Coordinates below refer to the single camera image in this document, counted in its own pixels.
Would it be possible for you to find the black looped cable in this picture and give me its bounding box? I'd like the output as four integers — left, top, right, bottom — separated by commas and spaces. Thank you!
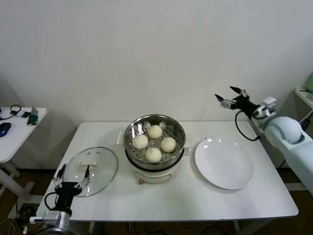
0, 105, 22, 121

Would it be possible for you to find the black power adapter with cable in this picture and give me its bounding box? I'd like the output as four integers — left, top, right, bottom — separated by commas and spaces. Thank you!
277, 119, 310, 169

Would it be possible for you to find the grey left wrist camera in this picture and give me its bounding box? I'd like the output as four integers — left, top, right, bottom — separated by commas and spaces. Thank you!
29, 210, 62, 225

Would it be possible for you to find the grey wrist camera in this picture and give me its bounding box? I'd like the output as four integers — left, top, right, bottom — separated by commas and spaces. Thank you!
29, 210, 62, 225
260, 96, 277, 116

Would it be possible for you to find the black coiled floor cable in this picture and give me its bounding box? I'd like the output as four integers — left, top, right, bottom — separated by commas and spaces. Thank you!
13, 205, 37, 233

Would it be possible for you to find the white round plate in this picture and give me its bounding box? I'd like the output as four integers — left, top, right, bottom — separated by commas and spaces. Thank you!
194, 137, 254, 189

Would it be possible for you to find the mint green appliance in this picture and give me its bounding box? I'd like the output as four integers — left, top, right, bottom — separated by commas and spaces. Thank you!
304, 73, 313, 93

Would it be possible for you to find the glass lid with white handle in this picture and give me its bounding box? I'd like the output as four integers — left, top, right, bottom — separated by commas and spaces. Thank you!
63, 146, 119, 198

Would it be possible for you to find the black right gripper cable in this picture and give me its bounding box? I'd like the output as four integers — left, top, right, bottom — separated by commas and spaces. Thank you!
235, 111, 262, 142

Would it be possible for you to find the white steamed baozi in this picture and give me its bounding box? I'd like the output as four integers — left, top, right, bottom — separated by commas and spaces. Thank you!
145, 147, 162, 164
160, 137, 177, 152
148, 124, 163, 139
132, 134, 149, 149

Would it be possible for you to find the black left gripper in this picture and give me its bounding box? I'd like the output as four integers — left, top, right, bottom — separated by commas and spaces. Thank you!
53, 164, 91, 213

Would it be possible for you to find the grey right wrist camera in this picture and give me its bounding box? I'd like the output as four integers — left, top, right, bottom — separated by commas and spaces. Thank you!
260, 96, 277, 116

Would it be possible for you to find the white side table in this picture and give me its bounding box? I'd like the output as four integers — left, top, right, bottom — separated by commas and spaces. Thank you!
0, 107, 47, 218

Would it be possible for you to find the stainless steel steamer basket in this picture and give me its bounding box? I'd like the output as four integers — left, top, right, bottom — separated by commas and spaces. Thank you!
116, 114, 193, 171

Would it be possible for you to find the blue computer mouse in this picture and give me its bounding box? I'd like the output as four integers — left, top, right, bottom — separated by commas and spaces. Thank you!
0, 123, 11, 138

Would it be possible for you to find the green hand tool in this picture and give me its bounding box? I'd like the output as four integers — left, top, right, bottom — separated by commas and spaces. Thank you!
26, 106, 40, 127

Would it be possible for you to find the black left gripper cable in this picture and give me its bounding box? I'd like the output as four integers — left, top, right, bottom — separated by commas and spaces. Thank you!
44, 191, 60, 211

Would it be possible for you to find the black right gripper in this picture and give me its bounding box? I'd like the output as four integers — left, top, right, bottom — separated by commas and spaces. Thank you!
214, 85, 261, 119

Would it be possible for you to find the white electric cooker base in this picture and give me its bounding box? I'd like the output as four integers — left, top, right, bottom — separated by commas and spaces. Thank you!
124, 144, 191, 186

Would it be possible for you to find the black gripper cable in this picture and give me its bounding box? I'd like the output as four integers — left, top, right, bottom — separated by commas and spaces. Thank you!
235, 111, 262, 142
44, 191, 60, 211

